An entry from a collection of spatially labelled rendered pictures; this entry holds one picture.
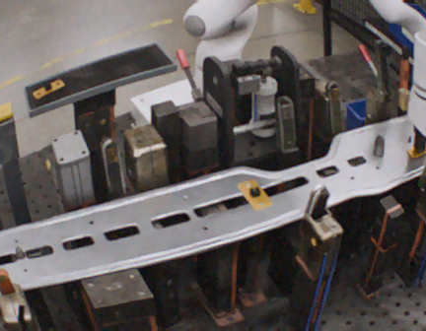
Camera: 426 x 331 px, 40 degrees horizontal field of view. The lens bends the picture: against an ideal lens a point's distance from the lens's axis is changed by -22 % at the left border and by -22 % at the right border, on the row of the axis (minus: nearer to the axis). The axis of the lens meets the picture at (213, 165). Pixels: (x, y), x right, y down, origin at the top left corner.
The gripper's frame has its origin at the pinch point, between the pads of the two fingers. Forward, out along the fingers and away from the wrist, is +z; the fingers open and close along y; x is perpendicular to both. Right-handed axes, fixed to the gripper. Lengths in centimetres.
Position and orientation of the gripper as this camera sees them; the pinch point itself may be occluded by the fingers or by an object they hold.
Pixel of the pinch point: (420, 142)
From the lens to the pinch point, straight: 159.3
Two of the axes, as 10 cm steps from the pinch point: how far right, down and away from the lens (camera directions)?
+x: 9.1, -2.5, 3.2
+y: 4.1, 5.5, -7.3
